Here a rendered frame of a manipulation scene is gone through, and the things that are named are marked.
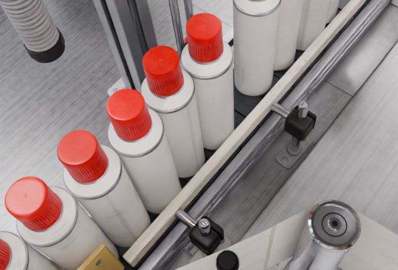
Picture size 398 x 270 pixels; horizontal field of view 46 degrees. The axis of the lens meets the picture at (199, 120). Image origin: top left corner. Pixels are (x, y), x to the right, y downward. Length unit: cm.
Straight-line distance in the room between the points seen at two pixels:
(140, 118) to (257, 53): 21
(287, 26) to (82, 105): 32
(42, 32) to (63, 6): 44
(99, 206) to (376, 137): 35
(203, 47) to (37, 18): 14
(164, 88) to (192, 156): 13
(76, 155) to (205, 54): 15
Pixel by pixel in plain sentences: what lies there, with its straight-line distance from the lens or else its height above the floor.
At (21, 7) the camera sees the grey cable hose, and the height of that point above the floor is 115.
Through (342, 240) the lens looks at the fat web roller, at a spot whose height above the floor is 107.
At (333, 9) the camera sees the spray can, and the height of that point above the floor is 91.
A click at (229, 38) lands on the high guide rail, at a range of 58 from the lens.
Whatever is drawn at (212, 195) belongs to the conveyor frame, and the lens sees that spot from 57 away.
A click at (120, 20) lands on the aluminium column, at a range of 55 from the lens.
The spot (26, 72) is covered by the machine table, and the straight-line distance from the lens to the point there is 79.
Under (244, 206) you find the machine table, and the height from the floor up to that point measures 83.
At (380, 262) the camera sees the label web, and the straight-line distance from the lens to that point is 44.
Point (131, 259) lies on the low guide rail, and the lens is 52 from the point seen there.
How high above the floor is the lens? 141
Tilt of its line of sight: 60 degrees down
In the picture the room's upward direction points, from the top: 9 degrees counter-clockwise
